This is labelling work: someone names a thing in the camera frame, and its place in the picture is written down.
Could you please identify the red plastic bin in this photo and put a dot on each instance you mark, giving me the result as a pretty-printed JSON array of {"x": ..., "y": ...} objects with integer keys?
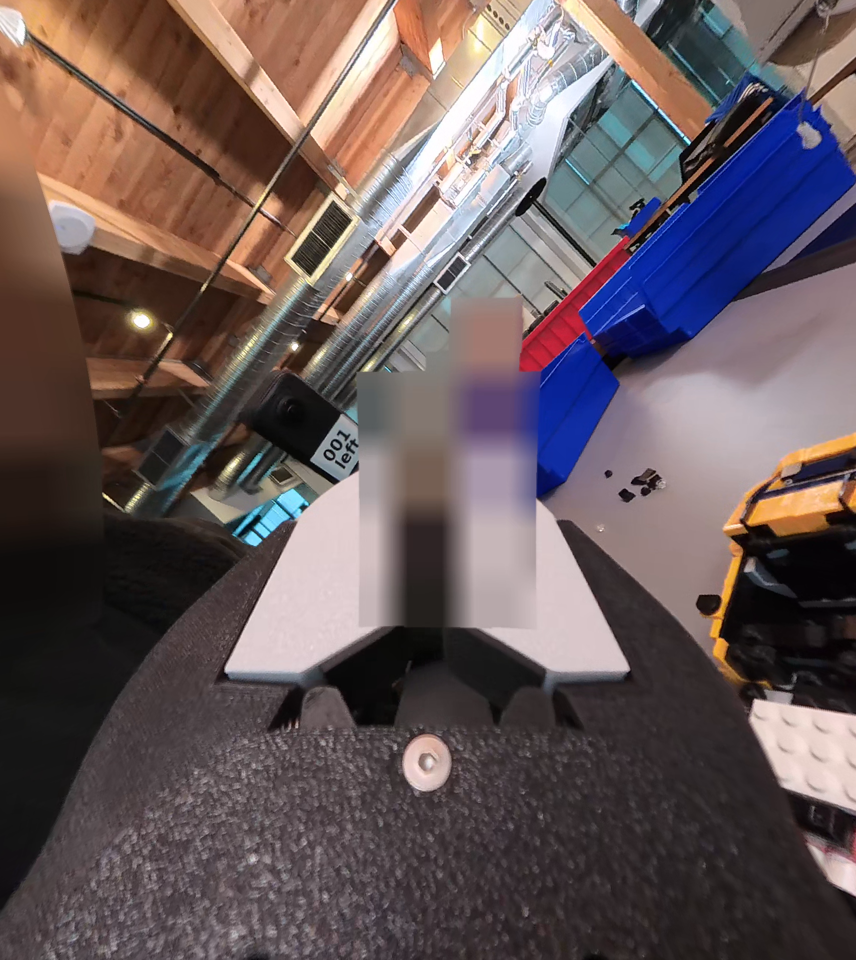
[{"x": 563, "y": 330}]

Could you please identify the black floor lamp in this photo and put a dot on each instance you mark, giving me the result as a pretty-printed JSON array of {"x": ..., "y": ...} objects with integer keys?
[{"x": 529, "y": 196}]

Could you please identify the silver air duct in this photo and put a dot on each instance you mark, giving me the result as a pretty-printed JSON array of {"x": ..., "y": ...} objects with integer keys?
[{"x": 278, "y": 330}]

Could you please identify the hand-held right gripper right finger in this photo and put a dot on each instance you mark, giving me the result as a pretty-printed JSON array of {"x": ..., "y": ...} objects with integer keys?
[{"x": 578, "y": 622}]

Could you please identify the white air vent grille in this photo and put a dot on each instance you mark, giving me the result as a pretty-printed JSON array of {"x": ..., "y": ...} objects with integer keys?
[{"x": 323, "y": 238}]

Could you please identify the black lego bracket piece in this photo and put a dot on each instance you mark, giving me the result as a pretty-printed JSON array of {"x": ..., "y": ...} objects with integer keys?
[{"x": 648, "y": 481}]

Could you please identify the round ceiling light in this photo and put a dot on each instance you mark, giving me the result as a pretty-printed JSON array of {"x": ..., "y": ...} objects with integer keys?
[{"x": 141, "y": 319}]

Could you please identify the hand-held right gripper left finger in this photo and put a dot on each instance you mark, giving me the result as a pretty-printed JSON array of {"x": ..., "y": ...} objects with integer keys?
[{"x": 300, "y": 600}]

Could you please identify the white ceiling speaker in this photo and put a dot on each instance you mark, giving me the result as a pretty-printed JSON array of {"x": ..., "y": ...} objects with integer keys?
[{"x": 71, "y": 225}]

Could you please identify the yellow lego car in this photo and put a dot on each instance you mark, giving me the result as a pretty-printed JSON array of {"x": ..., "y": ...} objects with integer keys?
[{"x": 810, "y": 480}]

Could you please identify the blue plastic bin stack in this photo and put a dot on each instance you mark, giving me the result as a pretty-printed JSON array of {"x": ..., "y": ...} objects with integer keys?
[{"x": 735, "y": 240}]

